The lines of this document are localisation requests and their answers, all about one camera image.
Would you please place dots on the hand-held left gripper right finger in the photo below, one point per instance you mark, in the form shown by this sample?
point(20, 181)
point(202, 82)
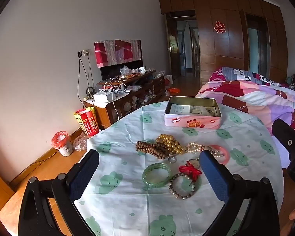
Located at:
point(211, 169)

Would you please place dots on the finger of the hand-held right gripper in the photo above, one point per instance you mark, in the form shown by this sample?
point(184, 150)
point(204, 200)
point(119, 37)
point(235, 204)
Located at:
point(288, 137)

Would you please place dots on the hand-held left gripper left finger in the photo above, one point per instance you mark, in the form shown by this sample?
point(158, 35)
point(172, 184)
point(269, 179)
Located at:
point(84, 169)

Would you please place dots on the pink bangle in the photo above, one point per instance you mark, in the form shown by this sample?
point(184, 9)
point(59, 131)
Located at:
point(225, 156)

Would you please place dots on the pink tin box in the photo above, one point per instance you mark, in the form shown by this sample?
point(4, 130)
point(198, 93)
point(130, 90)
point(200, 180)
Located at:
point(191, 124)

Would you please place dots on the red knot pendant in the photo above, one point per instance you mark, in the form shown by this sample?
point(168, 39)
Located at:
point(190, 170)

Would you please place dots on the clear plastic bag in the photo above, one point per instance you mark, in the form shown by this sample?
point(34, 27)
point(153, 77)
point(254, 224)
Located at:
point(80, 143)

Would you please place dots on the bucket with red liner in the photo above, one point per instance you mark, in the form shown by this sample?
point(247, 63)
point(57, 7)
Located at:
point(65, 148)

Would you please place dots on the red and yellow bag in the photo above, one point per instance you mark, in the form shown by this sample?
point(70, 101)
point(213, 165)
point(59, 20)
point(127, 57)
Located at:
point(87, 123)

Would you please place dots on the white frog print tablecloth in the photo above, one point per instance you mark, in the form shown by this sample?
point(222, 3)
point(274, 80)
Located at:
point(127, 132)

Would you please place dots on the printed paper sheet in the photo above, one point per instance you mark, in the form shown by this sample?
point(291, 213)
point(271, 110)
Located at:
point(204, 110)

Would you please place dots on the wooden television cabinet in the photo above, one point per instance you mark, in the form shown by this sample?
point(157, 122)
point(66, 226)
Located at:
point(105, 113)

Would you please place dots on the green jade bangle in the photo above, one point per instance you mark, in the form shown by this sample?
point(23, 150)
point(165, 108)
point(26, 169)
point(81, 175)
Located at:
point(147, 177)

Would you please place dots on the white paper leaflet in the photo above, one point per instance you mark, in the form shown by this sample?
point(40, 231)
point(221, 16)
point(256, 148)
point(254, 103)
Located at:
point(179, 109)

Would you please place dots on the white cardboard box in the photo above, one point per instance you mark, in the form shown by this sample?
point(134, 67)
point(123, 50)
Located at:
point(103, 97)

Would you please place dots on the orange plastic item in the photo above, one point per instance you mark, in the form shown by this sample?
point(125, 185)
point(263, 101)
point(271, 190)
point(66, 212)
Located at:
point(173, 90)

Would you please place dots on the white paper bag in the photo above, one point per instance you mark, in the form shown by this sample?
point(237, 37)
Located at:
point(168, 80)

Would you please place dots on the black television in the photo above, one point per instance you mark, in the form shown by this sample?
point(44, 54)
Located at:
point(118, 70)

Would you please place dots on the crumpled clear plastic bags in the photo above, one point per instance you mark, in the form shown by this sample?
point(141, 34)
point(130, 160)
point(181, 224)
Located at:
point(126, 70)

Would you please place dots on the brown wooden wardrobe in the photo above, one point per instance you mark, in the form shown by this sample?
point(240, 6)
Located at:
point(211, 54)

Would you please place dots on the white mug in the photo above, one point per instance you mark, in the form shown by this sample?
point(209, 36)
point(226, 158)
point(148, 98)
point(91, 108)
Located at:
point(142, 69)

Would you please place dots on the red patchwork cover cloth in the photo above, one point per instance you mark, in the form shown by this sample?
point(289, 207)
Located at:
point(113, 51)

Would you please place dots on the wooden room door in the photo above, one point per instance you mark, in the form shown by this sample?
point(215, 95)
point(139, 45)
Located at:
point(172, 54)

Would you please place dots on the wall power socket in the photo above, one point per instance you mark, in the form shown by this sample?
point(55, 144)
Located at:
point(83, 53)

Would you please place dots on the red paper wall decoration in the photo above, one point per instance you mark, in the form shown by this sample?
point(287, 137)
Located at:
point(219, 27)

